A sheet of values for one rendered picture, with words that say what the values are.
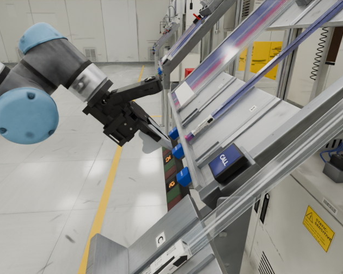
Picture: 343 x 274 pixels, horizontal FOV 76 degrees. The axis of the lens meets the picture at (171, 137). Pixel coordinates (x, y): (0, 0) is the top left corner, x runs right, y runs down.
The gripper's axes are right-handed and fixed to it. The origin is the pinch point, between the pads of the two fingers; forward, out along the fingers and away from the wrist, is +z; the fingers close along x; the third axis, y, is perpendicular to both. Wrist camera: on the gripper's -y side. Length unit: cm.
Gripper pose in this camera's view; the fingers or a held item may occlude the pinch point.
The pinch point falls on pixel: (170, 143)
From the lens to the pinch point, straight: 53.1
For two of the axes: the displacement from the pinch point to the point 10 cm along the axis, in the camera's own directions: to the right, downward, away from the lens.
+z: 6.9, 6.3, 3.5
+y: -7.2, 6.6, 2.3
